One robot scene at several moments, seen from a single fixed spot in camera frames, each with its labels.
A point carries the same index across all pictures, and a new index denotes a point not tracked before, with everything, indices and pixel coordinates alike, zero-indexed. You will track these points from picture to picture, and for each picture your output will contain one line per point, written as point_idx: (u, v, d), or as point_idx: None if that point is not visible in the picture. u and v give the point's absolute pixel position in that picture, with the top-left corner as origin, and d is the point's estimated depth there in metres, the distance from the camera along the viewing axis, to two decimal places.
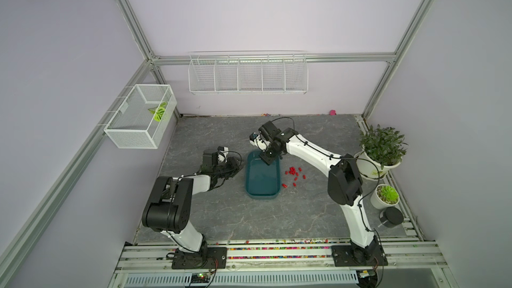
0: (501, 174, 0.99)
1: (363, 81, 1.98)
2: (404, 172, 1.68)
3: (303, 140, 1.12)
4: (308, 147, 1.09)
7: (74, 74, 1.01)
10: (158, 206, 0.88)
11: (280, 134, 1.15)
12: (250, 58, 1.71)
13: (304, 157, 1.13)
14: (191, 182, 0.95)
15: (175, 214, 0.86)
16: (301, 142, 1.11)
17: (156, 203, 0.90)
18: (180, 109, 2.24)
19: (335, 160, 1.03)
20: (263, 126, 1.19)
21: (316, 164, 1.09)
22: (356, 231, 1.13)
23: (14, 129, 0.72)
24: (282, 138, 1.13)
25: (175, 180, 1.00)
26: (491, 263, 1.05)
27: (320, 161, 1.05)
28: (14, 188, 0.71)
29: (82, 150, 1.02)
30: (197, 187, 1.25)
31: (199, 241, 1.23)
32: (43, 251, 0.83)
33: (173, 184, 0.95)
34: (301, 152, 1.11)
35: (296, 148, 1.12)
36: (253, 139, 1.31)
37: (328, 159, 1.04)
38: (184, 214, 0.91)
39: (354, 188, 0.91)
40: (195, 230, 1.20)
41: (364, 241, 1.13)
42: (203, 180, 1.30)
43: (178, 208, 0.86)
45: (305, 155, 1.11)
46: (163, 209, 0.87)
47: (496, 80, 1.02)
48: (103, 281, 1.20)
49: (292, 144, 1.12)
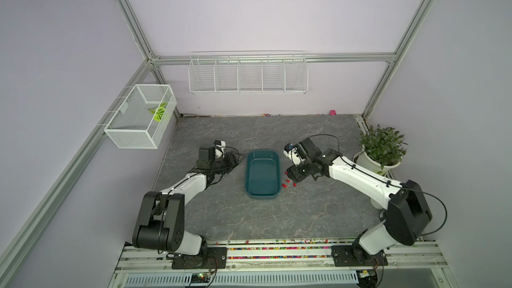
0: (501, 174, 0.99)
1: (364, 80, 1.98)
2: (404, 172, 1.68)
3: (351, 164, 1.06)
4: (359, 173, 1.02)
7: (74, 74, 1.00)
10: (150, 228, 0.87)
11: (320, 156, 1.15)
12: (250, 58, 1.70)
13: (352, 183, 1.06)
14: (182, 200, 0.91)
15: (166, 236, 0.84)
16: (348, 166, 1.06)
17: (146, 224, 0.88)
18: (180, 109, 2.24)
19: (394, 189, 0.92)
20: (301, 144, 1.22)
21: (370, 192, 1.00)
22: (376, 245, 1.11)
23: (13, 129, 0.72)
24: (323, 160, 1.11)
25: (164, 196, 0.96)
26: (492, 262, 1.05)
27: (374, 188, 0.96)
28: (13, 188, 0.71)
29: (82, 150, 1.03)
30: (192, 188, 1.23)
31: (198, 243, 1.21)
32: (44, 250, 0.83)
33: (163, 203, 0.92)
34: (350, 177, 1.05)
35: (342, 173, 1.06)
36: (287, 150, 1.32)
37: (384, 186, 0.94)
38: (178, 232, 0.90)
39: (420, 224, 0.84)
40: (192, 236, 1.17)
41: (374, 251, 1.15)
42: (197, 182, 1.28)
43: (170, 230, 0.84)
45: (355, 181, 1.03)
46: (154, 230, 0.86)
47: (496, 80, 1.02)
48: (103, 282, 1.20)
49: (338, 168, 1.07)
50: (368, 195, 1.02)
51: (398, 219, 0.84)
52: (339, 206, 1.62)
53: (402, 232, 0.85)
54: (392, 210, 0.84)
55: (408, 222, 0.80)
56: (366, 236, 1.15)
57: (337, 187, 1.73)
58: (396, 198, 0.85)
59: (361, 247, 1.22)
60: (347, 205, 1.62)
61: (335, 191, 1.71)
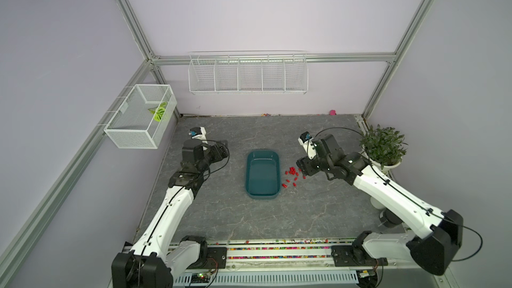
0: (502, 174, 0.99)
1: (364, 80, 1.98)
2: (404, 172, 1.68)
3: (385, 179, 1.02)
4: (392, 191, 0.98)
7: (74, 74, 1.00)
10: None
11: (348, 162, 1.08)
12: (250, 58, 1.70)
13: (383, 200, 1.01)
14: (159, 262, 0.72)
15: None
16: (382, 181, 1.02)
17: None
18: (180, 109, 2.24)
19: (435, 219, 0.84)
20: (324, 142, 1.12)
21: (403, 214, 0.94)
22: (384, 252, 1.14)
23: (14, 128, 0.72)
24: (352, 168, 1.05)
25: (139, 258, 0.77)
26: (492, 262, 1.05)
27: (410, 213, 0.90)
28: (13, 188, 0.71)
29: (81, 150, 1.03)
30: (177, 217, 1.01)
31: (198, 250, 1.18)
32: (44, 250, 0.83)
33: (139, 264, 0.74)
34: (381, 194, 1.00)
35: (373, 188, 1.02)
36: (304, 140, 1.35)
37: (424, 214, 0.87)
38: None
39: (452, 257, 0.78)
40: (191, 248, 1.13)
41: (374, 254, 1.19)
42: (182, 204, 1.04)
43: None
45: (387, 199, 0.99)
46: None
47: (496, 80, 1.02)
48: (102, 282, 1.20)
49: (368, 182, 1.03)
50: (400, 215, 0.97)
51: (433, 252, 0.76)
52: (339, 206, 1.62)
53: (432, 263, 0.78)
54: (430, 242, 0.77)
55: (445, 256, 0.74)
56: (372, 240, 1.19)
57: (337, 187, 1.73)
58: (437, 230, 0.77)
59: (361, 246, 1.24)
60: (347, 205, 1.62)
61: (335, 191, 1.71)
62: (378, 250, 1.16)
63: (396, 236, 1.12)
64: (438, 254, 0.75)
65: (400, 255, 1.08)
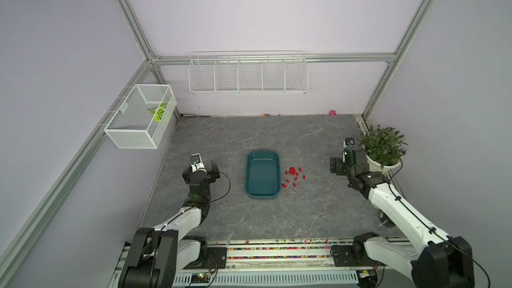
0: (502, 174, 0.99)
1: (364, 80, 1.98)
2: (404, 172, 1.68)
3: (397, 194, 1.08)
4: (401, 206, 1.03)
7: (74, 74, 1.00)
10: (138, 269, 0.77)
11: (367, 177, 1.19)
12: (251, 58, 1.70)
13: (392, 214, 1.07)
14: (176, 236, 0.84)
15: (156, 276, 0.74)
16: (394, 196, 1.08)
17: (135, 266, 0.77)
18: (180, 109, 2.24)
19: (437, 238, 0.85)
20: (354, 153, 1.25)
21: (407, 230, 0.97)
22: (382, 256, 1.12)
23: (14, 128, 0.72)
24: (368, 182, 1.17)
25: (156, 232, 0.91)
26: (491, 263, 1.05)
27: (413, 228, 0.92)
28: (14, 188, 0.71)
29: (81, 150, 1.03)
30: (187, 225, 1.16)
31: (198, 249, 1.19)
32: (44, 250, 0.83)
33: (156, 238, 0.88)
34: (390, 207, 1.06)
35: (384, 200, 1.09)
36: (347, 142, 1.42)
37: (427, 231, 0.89)
38: (168, 274, 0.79)
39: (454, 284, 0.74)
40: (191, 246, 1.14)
41: (372, 255, 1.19)
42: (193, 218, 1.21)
43: (161, 270, 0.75)
45: (394, 213, 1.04)
46: (144, 271, 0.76)
47: (497, 80, 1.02)
48: (103, 282, 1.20)
49: (380, 194, 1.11)
50: (405, 232, 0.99)
51: (429, 268, 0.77)
52: (339, 206, 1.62)
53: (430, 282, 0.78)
54: (426, 256, 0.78)
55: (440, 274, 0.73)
56: (374, 242, 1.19)
57: (337, 187, 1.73)
58: (434, 246, 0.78)
59: (360, 241, 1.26)
60: (347, 205, 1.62)
61: (336, 191, 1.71)
62: (378, 252, 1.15)
63: (403, 250, 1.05)
64: (432, 270, 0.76)
65: (398, 266, 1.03)
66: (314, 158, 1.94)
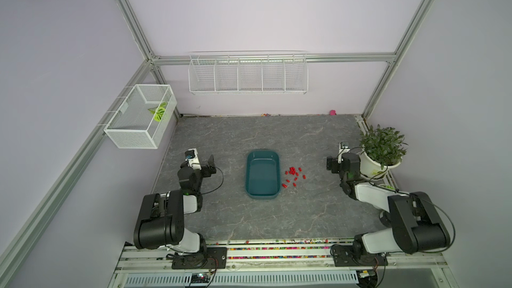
0: (501, 174, 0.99)
1: (364, 80, 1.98)
2: (404, 172, 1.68)
3: (372, 183, 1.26)
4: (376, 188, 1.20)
7: (74, 74, 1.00)
10: (150, 223, 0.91)
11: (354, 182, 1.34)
12: (250, 58, 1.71)
13: (370, 200, 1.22)
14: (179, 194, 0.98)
15: (170, 226, 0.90)
16: (370, 184, 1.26)
17: (148, 220, 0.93)
18: (180, 109, 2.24)
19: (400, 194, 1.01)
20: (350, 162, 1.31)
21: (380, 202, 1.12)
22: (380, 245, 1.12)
23: (14, 128, 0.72)
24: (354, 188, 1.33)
25: (162, 196, 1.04)
26: (490, 262, 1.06)
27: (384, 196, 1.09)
28: (13, 189, 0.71)
29: (82, 150, 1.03)
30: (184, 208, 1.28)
31: (197, 240, 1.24)
32: (44, 250, 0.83)
33: (162, 201, 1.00)
34: (368, 192, 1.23)
35: (364, 189, 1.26)
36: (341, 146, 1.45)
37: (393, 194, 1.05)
38: (178, 224, 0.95)
39: (426, 232, 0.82)
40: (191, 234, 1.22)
41: (372, 249, 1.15)
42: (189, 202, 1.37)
43: (174, 217, 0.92)
45: (371, 196, 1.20)
46: (156, 224, 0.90)
47: (496, 80, 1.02)
48: (103, 281, 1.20)
49: (362, 186, 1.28)
50: (381, 206, 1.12)
51: (397, 218, 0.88)
52: (339, 206, 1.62)
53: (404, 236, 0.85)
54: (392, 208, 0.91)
55: (404, 217, 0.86)
56: (372, 234, 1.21)
57: (337, 187, 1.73)
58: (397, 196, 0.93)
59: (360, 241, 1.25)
60: (347, 205, 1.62)
61: (336, 191, 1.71)
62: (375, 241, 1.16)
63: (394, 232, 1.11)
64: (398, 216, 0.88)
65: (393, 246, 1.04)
66: (314, 158, 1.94)
